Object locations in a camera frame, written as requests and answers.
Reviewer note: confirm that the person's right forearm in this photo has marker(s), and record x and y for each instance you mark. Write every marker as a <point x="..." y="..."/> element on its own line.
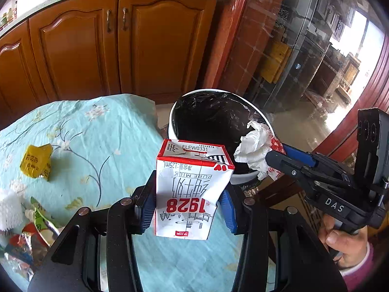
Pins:
<point x="363" y="275"/>

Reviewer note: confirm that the green snack wrapper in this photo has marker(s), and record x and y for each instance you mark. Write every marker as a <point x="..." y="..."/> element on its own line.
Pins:
<point x="42" y="222"/>

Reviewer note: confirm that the wooden cabinet door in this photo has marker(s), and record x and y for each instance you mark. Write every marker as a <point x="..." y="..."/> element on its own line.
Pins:
<point x="76" y="51"/>
<point x="167" y="45"/>
<point x="15" y="76"/>

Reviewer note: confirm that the group of bottles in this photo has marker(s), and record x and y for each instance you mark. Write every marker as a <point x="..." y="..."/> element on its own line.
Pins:
<point x="9" y="15"/>

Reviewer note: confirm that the glass sliding door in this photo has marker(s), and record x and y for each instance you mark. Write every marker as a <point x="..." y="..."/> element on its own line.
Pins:
<point x="304" y="51"/>

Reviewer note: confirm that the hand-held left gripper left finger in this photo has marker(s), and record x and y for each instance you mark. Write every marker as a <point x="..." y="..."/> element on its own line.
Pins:
<point x="146" y="211"/>

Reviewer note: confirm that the red foil wrapper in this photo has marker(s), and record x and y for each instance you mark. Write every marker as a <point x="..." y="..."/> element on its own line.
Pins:
<point x="22" y="249"/>

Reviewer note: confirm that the light blue floral tablecloth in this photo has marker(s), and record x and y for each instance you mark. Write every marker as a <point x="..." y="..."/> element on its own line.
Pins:
<point x="91" y="133"/>

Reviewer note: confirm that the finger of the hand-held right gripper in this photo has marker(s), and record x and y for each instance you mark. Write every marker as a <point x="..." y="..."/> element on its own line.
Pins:
<point x="301" y="158"/>
<point x="282" y="162"/>

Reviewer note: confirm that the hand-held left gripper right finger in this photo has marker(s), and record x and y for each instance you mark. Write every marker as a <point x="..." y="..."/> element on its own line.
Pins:
<point x="229" y="216"/>

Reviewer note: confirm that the crumpled yellow wrapper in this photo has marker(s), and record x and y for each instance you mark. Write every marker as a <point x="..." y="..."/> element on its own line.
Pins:
<point x="35" y="162"/>

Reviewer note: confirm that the yellow crate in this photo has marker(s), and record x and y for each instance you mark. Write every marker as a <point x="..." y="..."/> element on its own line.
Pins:
<point x="275" y="62"/>

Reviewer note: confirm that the white paper wrapper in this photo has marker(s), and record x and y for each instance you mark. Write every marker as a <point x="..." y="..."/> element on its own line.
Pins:
<point x="252" y="146"/>

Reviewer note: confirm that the white foam net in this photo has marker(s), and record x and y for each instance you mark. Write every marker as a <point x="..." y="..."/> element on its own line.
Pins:
<point x="10" y="210"/>

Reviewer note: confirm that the red and white milk carton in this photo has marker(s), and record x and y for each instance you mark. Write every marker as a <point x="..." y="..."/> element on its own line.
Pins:
<point x="182" y="188"/>

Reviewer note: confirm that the person's right hand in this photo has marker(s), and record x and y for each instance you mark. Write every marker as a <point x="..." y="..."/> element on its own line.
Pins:
<point x="349" y="249"/>

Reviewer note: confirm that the white round trash bin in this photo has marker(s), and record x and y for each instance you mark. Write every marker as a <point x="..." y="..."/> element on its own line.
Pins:
<point x="243" y="177"/>

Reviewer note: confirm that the red wooden door frame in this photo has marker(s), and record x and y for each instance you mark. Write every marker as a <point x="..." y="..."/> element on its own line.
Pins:
<point x="234" y="36"/>
<point x="376" y="79"/>

